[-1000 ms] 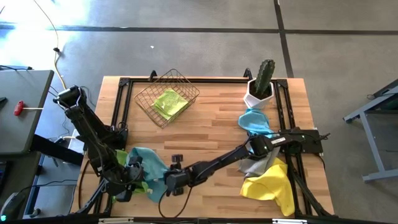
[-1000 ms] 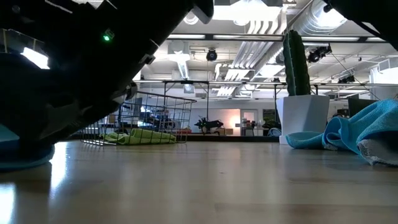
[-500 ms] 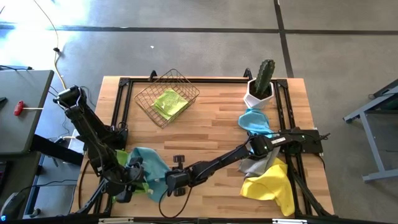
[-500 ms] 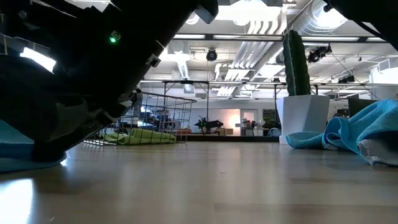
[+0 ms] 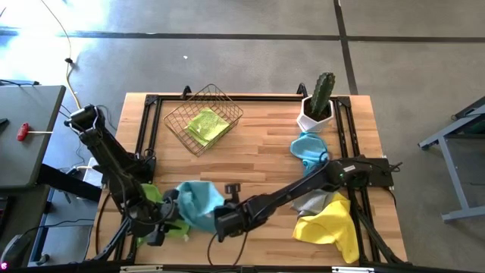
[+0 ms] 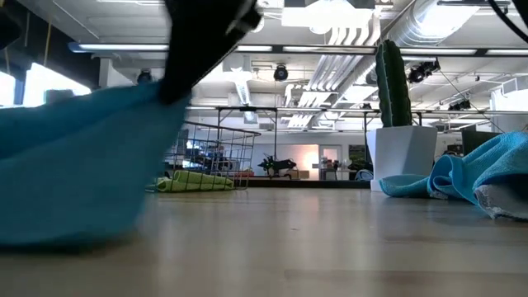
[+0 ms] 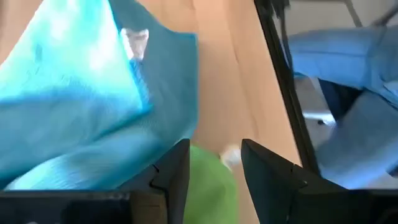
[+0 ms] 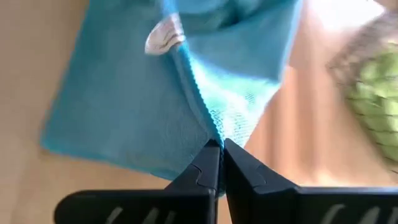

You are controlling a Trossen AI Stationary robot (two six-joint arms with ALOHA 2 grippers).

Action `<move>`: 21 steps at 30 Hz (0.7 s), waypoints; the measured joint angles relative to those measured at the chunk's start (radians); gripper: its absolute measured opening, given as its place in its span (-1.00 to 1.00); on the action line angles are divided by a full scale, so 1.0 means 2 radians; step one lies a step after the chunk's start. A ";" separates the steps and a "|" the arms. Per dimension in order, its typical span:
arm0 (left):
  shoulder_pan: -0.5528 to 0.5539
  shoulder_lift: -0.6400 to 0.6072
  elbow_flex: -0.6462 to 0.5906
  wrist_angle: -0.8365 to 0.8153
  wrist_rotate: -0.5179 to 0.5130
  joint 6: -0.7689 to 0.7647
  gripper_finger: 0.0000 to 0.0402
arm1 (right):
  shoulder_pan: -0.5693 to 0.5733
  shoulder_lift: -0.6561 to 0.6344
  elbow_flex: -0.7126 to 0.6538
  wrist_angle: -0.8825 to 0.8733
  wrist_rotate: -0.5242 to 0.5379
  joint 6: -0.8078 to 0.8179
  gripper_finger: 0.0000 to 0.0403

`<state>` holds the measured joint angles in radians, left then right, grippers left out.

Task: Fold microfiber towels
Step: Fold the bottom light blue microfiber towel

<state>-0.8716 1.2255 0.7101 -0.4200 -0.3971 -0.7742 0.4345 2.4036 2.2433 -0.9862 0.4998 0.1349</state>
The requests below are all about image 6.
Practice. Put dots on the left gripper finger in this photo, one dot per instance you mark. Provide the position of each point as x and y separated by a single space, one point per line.
194 45

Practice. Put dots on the lime microfiber towel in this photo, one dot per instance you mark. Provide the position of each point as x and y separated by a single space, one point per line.
194 181

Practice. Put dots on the blue microfiber towel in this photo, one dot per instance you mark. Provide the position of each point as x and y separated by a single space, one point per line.
74 173
486 165

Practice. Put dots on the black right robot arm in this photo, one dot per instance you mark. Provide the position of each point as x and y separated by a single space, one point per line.
521 8

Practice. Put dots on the idle black robot arm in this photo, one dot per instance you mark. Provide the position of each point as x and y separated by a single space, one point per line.
278 165

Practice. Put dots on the long ceiling light strip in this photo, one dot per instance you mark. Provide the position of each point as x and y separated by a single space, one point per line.
119 47

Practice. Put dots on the green cactus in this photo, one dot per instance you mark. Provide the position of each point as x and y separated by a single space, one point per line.
396 86

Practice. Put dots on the blue and white object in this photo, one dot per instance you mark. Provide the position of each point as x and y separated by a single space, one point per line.
364 175

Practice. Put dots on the black ceiling spotlight cluster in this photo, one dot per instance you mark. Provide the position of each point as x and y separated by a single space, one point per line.
459 105
422 71

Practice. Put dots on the white faceted plant pot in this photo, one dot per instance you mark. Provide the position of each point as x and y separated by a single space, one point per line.
402 156

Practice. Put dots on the black monitor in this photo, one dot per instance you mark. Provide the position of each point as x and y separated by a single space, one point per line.
478 142

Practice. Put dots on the silver ventilation duct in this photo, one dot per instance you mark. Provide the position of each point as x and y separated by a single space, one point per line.
433 20

